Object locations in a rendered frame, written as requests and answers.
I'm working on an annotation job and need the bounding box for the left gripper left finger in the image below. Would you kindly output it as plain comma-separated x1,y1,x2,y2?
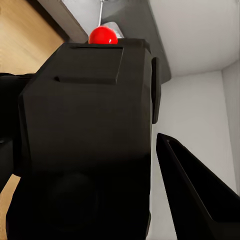
0,133,22,193

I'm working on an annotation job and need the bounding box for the digital camera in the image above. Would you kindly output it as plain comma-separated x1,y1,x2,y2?
0,25,162,240

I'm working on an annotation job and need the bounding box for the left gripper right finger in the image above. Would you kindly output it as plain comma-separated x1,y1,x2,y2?
156,133,240,240

